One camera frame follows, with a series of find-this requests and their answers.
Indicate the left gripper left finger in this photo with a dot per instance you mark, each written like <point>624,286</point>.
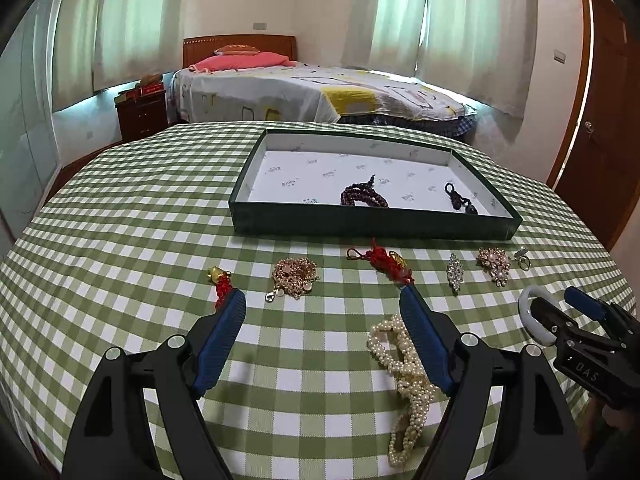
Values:
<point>111,435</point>

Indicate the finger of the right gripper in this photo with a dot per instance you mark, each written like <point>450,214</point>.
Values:
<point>609,316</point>
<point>552,325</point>

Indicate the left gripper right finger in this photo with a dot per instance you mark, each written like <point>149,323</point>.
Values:
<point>536,437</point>

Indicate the pale jade bangle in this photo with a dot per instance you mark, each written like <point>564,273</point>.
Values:
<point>530,319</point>

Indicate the pearl flower brooch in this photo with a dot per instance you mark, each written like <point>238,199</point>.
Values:
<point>495,263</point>

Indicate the rhinestone leaf brooch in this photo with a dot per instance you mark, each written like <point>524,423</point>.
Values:
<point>455,273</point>

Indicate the black tassel pendant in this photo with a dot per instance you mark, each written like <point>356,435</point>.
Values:
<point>458,202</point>

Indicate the red knot gold charm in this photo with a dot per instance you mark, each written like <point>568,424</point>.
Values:
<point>387,262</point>

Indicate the small red tassel charm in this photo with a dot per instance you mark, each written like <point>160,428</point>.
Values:
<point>222,282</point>

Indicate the dark green jewelry tray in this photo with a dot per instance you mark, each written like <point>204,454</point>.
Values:
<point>299,182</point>

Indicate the brown wooden door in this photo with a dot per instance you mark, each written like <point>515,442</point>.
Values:
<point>598,175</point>

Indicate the metal door knob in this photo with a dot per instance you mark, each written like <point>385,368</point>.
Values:
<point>589,127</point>

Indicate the green white checkered tablecloth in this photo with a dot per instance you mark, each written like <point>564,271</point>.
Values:
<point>119,258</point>

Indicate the right white curtain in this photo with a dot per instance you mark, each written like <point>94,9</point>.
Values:
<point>481,49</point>

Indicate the white curtain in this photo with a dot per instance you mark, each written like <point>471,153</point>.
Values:
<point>100,44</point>
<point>481,49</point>

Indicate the dark wooden nightstand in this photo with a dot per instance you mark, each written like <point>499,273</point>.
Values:
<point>141,115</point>

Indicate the bed with patterned sheet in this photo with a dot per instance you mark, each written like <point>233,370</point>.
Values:
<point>307,93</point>

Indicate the pink pillow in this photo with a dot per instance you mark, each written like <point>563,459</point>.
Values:
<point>219,63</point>

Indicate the orange patterned cushion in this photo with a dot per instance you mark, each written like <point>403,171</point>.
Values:
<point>236,50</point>

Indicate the left white curtain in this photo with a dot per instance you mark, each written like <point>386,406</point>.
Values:
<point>100,44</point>

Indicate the wall light switch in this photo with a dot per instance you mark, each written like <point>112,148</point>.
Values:
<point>559,57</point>

